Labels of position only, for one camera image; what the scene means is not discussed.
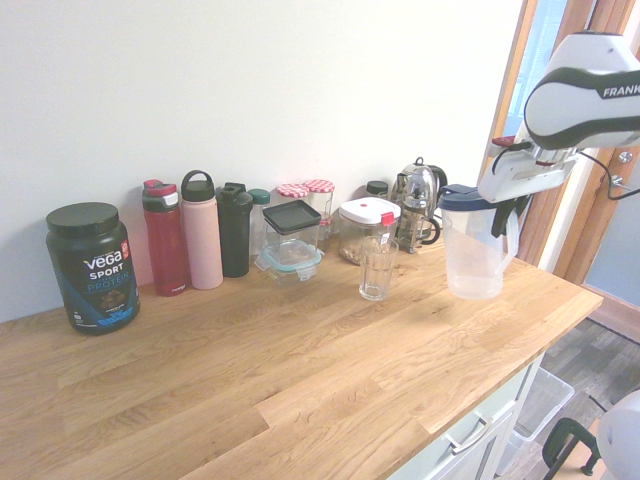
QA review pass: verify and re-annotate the jar with red checkered lid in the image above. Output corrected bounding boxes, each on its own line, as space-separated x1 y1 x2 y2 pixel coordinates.
276 183 311 211
303 178 336 237

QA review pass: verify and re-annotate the black shaker bottle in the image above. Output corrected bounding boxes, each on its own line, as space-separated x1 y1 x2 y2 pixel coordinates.
216 182 254 279

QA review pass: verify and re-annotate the pale green cabinet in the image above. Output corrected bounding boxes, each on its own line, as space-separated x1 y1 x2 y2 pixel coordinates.
384 349 546 480

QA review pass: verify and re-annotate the steel french press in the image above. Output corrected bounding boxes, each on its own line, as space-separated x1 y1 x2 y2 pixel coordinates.
389 157 450 255

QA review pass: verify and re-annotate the wooden door frame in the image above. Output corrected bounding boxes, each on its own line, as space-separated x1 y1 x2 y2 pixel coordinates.
479 0 640 289

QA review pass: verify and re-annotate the clear drinking glass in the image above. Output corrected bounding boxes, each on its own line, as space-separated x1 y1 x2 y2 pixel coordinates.
358 235 400 302

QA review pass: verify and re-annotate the clear canister with white lid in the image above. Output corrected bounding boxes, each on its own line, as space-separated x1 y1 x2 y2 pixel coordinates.
337 197 402 265

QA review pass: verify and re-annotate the silver drawer handle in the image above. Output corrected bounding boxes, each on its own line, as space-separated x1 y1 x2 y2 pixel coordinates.
443 417 489 455

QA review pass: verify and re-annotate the pink bottle with black lid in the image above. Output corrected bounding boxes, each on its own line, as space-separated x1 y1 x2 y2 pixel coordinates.
180 169 225 291

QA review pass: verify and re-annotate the clear pitcher with blue lid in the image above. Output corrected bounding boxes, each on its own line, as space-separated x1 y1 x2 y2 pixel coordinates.
438 183 521 301

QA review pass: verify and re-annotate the glass container with teal clips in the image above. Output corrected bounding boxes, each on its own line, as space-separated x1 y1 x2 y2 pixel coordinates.
253 242 325 288

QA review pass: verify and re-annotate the red water bottle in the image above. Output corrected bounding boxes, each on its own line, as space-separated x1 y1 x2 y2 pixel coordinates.
141 178 192 298

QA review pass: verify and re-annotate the clear plastic storage bin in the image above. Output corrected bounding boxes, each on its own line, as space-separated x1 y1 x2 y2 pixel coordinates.
499 367 576 461

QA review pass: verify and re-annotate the black Vega protein tub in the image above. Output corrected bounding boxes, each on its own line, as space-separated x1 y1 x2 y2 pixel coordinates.
44 201 142 337

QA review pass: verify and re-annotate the square container with black lid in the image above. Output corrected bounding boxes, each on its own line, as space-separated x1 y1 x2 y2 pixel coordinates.
261 200 323 251

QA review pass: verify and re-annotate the green metal clamp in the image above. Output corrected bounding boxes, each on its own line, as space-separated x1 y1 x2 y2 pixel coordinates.
542 417 607 480

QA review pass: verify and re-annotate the clear bottle with green lid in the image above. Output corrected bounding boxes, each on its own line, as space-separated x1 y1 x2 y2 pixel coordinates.
247 188 272 259

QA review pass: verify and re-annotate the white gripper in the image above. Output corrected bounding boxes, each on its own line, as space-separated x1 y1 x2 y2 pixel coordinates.
476 142 581 239

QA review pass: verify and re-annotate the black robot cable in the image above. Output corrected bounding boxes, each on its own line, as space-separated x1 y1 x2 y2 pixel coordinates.
579 149 640 201

